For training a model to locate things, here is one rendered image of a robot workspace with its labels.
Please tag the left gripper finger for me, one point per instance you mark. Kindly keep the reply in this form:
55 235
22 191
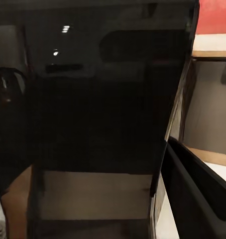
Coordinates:
197 194

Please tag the bottle of coffee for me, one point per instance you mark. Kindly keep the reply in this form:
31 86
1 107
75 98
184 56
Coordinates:
89 90

